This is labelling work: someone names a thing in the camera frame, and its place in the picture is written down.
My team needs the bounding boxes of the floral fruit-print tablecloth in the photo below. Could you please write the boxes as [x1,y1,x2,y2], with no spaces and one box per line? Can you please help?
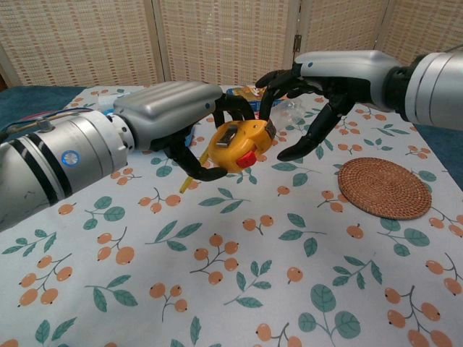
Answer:
[0,85,463,347]

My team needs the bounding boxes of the woven folding screen panel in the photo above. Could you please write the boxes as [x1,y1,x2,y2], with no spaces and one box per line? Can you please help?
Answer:
[291,0,386,59]
[0,0,163,87]
[375,0,463,68]
[151,0,301,87]

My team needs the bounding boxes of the yellow tape measure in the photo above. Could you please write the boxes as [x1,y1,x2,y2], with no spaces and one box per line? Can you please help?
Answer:
[179,119,278,194]

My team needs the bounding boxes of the orange snack packet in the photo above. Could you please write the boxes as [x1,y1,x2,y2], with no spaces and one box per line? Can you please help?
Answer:
[226,85,287,110]

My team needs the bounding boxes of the clear red-label cola bottle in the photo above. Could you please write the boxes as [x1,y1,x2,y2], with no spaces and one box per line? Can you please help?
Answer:
[273,96,316,128]

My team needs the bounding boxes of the round woven brown coaster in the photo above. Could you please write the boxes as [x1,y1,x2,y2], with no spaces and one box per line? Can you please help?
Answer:
[338,156,433,220]

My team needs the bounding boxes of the thin arm wire bundle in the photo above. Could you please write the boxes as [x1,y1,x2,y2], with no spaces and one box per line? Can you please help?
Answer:
[0,110,93,135]

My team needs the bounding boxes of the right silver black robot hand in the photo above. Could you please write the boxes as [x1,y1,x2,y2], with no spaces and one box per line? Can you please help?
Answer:
[255,50,402,163]

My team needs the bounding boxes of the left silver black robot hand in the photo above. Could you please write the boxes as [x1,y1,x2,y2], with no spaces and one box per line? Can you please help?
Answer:
[112,82,258,182]

